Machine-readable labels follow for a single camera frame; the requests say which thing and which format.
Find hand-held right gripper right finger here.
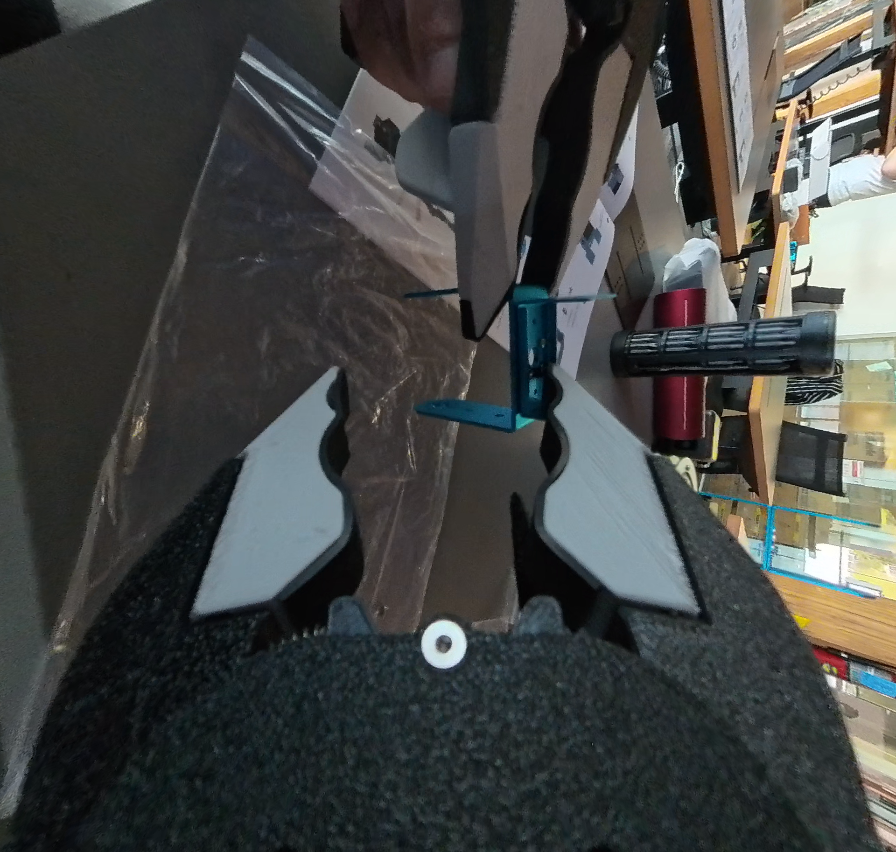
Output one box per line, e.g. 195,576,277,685
510,364,703,636

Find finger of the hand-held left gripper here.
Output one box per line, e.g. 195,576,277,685
450,0,571,343
524,43,651,293

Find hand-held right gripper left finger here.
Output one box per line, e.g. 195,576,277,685
188,366,365,637

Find long blue U bracket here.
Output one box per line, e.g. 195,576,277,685
405,285,534,436

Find wooden office desk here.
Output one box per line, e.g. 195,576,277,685
745,103,795,503

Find person's left hand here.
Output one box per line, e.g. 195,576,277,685
339,0,463,114

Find red cylinder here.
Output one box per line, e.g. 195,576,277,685
652,288,708,450

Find assembly instruction booklet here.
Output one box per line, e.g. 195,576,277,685
308,68,638,377

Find grey flat box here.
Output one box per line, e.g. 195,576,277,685
602,201,694,328

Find white crumpled plastic bag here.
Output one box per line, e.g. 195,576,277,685
661,236,722,293

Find black mesh chair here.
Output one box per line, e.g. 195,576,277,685
776,421,848,496

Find black slotted cylinder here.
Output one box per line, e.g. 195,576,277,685
609,309,837,378

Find clear plastic bag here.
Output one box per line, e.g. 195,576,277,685
49,36,491,657

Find striped cloth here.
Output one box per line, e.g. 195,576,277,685
784,365,846,405

